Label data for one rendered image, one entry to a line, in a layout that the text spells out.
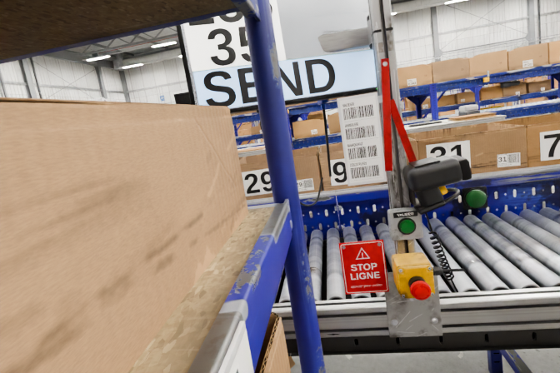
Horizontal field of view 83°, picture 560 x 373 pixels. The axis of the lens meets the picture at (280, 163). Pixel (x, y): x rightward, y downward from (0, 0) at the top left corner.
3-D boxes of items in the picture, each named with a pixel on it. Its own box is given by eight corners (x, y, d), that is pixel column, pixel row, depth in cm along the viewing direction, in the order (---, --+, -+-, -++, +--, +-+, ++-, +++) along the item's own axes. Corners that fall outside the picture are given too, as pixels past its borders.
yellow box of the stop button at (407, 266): (402, 304, 66) (398, 271, 65) (393, 282, 74) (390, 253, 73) (477, 300, 63) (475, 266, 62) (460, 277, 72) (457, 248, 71)
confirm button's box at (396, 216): (392, 242, 70) (388, 212, 69) (389, 236, 73) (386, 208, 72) (424, 240, 69) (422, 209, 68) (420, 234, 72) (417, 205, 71)
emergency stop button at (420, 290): (412, 303, 63) (410, 284, 63) (407, 290, 68) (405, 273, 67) (433, 301, 63) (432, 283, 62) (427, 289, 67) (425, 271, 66)
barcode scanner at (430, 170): (481, 204, 63) (469, 153, 61) (418, 218, 65) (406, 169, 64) (466, 195, 69) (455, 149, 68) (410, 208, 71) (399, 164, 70)
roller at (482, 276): (493, 310, 75) (492, 290, 74) (426, 229, 126) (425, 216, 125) (517, 308, 74) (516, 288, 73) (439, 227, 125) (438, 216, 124)
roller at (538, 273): (555, 306, 73) (554, 286, 72) (461, 226, 124) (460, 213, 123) (580, 305, 72) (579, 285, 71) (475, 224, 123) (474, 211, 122)
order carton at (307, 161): (233, 203, 141) (227, 166, 138) (249, 187, 170) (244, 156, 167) (322, 193, 134) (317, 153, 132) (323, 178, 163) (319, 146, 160)
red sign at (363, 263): (345, 295, 75) (338, 243, 73) (345, 292, 76) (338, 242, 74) (416, 290, 72) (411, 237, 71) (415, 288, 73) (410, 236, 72)
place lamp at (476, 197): (467, 209, 119) (466, 191, 118) (466, 208, 121) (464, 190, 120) (487, 207, 118) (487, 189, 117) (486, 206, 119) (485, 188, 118)
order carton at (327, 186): (323, 192, 134) (317, 153, 132) (324, 178, 163) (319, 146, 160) (422, 181, 128) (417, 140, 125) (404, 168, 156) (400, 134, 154)
